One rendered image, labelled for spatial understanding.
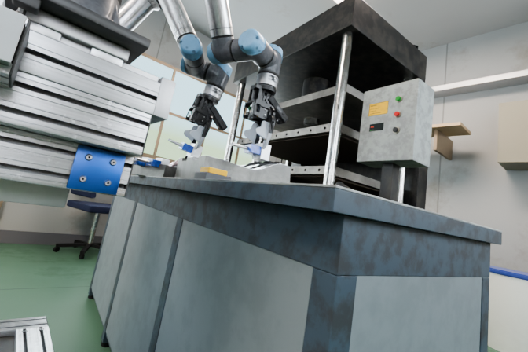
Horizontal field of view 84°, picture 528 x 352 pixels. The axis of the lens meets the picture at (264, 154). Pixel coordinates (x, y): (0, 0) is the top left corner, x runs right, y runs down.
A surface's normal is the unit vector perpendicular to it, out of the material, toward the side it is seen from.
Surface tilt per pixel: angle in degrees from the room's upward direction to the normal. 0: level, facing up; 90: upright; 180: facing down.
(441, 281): 90
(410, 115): 90
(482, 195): 90
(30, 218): 90
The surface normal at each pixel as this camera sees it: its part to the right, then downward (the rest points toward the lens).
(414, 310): 0.58, -0.05
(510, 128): -0.74, -0.25
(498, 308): -0.89, -0.17
